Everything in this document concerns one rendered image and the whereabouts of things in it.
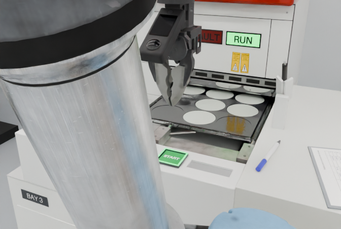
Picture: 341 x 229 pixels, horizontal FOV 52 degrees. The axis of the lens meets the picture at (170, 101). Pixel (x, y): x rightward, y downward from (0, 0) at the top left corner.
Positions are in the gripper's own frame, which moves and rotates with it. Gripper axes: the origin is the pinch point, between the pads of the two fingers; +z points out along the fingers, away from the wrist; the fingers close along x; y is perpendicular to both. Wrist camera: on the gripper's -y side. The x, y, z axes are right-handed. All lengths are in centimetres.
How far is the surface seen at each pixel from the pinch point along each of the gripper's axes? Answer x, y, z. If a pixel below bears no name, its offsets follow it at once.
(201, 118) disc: 5.1, 34.0, 19.6
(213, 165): -8.9, 1.8, 13.7
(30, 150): 35.4, -4.4, 17.4
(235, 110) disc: -2.9, 43.9, 19.7
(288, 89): -19.8, 25.1, 3.1
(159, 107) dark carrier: 20.6, 36.6, 19.7
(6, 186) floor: 146, 68, 110
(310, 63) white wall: -18, 206, 46
